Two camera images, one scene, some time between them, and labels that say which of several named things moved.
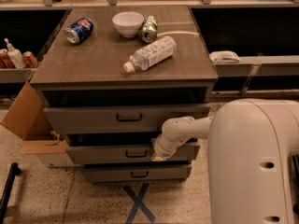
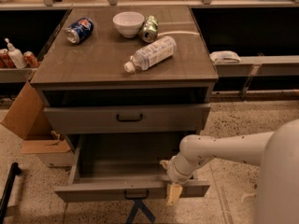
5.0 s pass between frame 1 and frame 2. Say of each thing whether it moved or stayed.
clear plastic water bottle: stayed
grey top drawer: stayed
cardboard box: stayed
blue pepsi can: stayed
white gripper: moved
